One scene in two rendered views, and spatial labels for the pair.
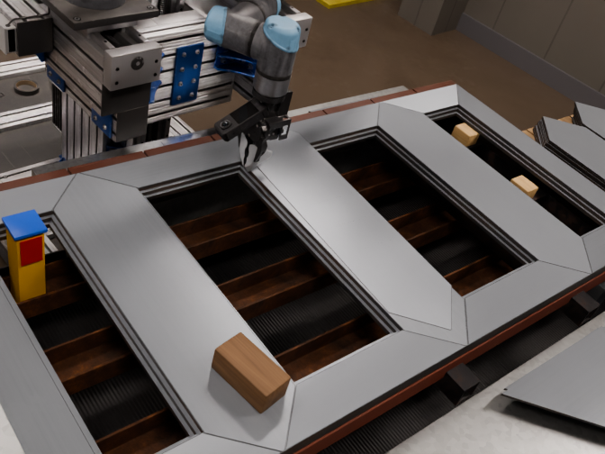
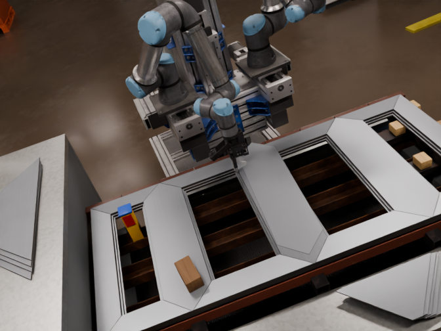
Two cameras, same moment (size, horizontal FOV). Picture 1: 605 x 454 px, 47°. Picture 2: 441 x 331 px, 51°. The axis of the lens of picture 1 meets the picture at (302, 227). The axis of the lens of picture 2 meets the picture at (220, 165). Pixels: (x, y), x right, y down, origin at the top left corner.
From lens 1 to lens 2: 99 cm
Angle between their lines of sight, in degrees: 34
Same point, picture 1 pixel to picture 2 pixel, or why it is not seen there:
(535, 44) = not seen: outside the picture
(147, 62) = (194, 125)
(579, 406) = (385, 301)
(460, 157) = (374, 146)
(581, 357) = (405, 271)
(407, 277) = (297, 225)
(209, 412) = (168, 291)
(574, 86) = not seen: outside the picture
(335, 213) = (273, 191)
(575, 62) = not seen: outside the picture
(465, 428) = (312, 308)
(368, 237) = (286, 203)
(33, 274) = (134, 230)
